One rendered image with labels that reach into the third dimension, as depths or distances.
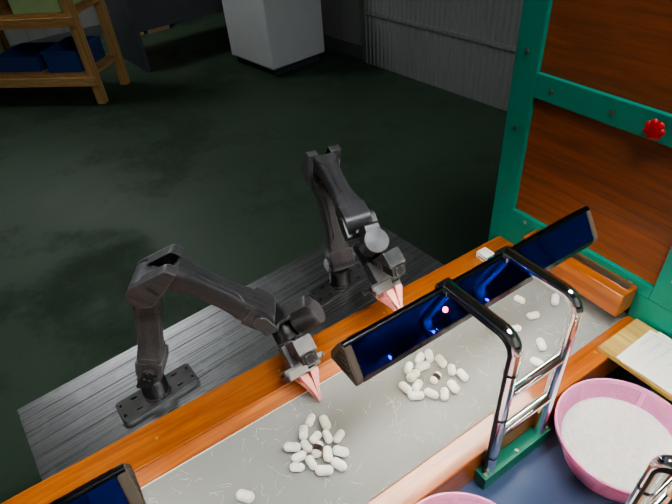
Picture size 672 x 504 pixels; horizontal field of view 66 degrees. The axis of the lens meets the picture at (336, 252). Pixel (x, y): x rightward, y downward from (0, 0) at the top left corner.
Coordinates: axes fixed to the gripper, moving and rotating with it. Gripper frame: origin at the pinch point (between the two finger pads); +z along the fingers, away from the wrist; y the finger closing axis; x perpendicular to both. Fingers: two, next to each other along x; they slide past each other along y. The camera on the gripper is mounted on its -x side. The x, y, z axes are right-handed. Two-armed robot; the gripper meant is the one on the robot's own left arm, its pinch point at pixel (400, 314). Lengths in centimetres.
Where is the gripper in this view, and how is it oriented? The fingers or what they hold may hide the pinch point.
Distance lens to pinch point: 124.8
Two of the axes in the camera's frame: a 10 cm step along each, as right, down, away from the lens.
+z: 4.6, 8.8, -1.0
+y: 8.3, -3.9, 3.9
